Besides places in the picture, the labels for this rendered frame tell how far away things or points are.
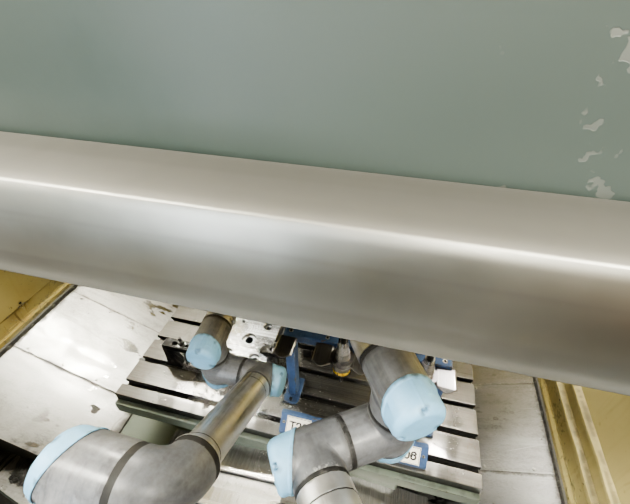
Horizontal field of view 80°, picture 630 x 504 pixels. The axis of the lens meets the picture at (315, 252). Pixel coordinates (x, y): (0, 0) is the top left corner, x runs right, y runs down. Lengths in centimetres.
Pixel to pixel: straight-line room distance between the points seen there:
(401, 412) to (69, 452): 49
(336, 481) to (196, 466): 24
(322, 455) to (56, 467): 39
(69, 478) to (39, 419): 112
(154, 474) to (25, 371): 130
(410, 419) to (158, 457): 38
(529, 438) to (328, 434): 107
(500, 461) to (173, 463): 111
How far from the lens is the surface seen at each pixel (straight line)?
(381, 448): 58
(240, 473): 143
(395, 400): 49
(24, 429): 181
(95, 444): 71
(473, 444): 138
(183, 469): 67
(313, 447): 55
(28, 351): 194
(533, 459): 152
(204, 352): 90
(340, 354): 102
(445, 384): 107
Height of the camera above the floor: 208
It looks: 38 degrees down
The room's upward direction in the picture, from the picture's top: straight up
